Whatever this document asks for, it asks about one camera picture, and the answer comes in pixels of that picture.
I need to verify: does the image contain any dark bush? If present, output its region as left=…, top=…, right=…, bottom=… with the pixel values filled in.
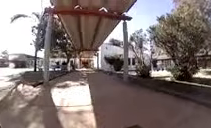
left=104, top=55, right=125, bottom=72

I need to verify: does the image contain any white building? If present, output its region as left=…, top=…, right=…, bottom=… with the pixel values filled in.
left=97, top=42, right=141, bottom=72

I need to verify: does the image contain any building behind walkway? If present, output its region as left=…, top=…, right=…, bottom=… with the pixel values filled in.
left=49, top=49, right=101, bottom=71

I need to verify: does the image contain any small thin tree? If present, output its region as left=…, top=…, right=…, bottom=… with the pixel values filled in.
left=128, top=29, right=155, bottom=80

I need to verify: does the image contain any covered walkway canopy with posts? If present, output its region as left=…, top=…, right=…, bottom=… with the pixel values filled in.
left=42, top=0, right=138, bottom=83

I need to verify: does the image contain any pale concrete path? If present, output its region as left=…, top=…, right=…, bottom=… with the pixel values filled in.
left=0, top=70, right=211, bottom=128

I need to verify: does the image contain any dark leafy tree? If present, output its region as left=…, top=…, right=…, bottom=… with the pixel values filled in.
left=36, top=13, right=78, bottom=72

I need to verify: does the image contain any palm tree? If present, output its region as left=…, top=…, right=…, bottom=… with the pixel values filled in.
left=10, top=12, right=45, bottom=73

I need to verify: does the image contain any low distant building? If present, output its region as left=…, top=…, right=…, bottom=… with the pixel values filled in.
left=7, top=53, right=44, bottom=69

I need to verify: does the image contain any large green tree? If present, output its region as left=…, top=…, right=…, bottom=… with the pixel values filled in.
left=147, top=0, right=211, bottom=82

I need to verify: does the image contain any long low building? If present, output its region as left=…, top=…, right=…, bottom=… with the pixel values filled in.
left=152, top=49, right=211, bottom=71

